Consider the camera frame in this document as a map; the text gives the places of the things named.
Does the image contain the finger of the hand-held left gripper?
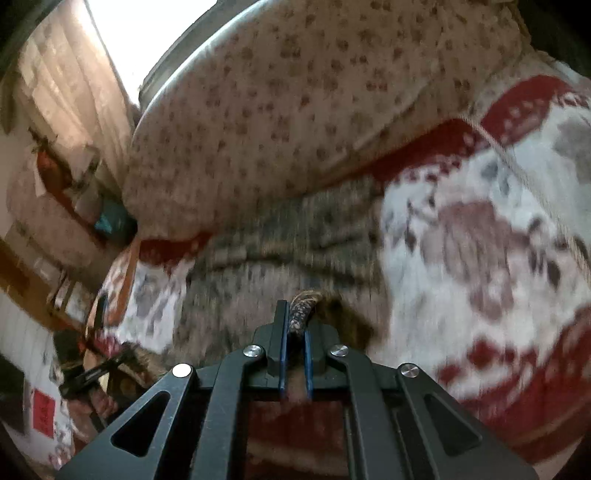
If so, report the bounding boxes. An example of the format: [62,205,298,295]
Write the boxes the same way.
[90,293,112,344]
[59,348,139,398]

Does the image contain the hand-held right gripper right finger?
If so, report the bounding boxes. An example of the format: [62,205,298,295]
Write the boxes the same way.
[303,318,539,480]

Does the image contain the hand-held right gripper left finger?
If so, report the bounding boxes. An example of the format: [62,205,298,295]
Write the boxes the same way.
[55,300,289,480]

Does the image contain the brown dark floral patterned cloth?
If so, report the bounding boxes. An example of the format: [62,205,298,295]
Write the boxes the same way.
[106,178,389,402]

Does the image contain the red paper sheet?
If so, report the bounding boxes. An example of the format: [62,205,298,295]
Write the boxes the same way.
[30,388,58,432]

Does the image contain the teal object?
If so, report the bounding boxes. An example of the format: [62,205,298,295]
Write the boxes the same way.
[92,205,130,234]

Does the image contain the red white fleece blanket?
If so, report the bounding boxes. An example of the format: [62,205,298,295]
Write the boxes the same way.
[46,60,591,480]

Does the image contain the beige curtain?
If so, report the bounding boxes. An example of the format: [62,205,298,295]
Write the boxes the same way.
[14,0,134,185]

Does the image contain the beige floral pillow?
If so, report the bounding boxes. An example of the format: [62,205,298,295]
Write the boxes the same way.
[122,0,532,241]

